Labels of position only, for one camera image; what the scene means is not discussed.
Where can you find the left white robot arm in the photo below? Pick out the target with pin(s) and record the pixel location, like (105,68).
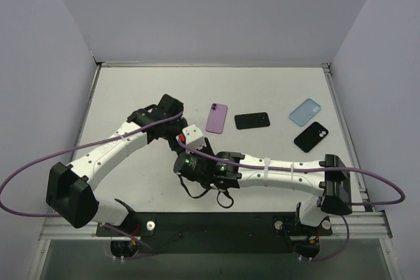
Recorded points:
(71,188)

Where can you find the purple bare phone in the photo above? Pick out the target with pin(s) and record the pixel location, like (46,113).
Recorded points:
(216,118)

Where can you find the small black cased phone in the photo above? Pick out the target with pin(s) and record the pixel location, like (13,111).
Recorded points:
(311,137)

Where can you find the aluminium front frame rail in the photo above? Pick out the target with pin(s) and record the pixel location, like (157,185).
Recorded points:
(361,225)

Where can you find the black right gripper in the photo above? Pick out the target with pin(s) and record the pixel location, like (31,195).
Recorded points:
(207,148)

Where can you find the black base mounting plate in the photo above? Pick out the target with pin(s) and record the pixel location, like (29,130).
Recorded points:
(222,232)

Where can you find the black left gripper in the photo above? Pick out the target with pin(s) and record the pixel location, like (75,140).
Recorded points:
(177,144)

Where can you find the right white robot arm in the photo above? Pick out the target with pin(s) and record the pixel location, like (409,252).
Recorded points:
(329,191)

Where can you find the black bare phone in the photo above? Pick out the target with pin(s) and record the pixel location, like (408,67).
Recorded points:
(252,120)

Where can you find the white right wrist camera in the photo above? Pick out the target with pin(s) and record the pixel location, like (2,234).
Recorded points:
(192,137)

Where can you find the light blue phone case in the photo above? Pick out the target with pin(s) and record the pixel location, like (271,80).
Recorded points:
(303,113)

